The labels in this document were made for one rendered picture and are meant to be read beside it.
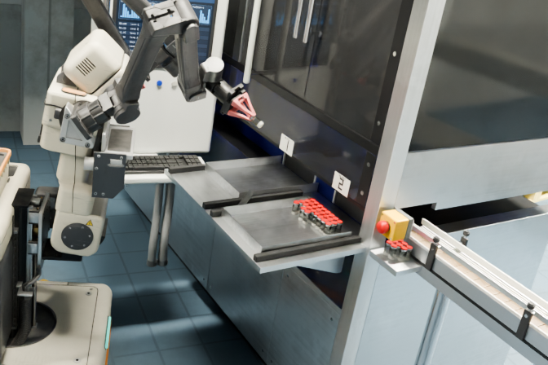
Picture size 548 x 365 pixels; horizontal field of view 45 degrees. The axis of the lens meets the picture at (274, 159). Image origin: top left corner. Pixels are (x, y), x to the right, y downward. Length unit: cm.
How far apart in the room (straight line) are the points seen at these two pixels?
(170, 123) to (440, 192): 114
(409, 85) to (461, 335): 123
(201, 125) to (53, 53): 204
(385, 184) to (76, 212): 101
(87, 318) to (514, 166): 168
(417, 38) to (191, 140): 121
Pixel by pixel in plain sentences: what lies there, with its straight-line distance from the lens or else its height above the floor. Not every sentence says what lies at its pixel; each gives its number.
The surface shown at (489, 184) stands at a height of 105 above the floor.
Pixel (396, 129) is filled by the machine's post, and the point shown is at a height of 129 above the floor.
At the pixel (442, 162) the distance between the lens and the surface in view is 223.
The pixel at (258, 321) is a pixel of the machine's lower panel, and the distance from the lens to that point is 287.
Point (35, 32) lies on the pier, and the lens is 464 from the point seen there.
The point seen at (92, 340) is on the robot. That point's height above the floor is 28.
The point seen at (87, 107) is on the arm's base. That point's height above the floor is 123.
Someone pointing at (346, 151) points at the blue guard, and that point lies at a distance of 222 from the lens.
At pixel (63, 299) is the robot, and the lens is 282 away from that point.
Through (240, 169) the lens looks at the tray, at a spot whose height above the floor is 88.
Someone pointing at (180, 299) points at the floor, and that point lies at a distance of 333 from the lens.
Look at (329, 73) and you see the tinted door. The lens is 229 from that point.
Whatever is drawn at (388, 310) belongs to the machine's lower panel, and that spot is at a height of 60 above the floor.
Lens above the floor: 191
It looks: 22 degrees down
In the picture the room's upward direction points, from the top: 10 degrees clockwise
